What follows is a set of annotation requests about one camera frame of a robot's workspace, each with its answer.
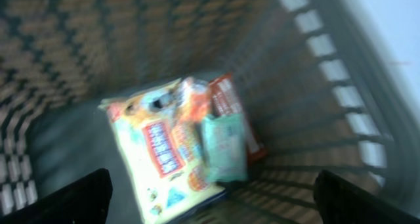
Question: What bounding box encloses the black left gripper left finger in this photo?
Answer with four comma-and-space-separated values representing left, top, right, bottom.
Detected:
1, 168, 113, 224

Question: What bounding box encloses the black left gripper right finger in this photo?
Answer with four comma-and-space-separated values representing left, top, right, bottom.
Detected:
313, 170, 419, 224

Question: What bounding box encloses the yellow chip snack bag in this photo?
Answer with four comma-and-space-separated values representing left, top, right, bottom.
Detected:
99, 77, 224, 223

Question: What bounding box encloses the mint green snack packet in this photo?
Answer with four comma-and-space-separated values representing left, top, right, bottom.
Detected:
201, 114, 247, 183

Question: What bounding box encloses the red white snack bar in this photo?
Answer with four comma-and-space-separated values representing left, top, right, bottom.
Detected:
209, 74, 267, 164

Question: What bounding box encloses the grey plastic lattice basket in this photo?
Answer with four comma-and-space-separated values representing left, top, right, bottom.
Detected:
1, 0, 419, 223

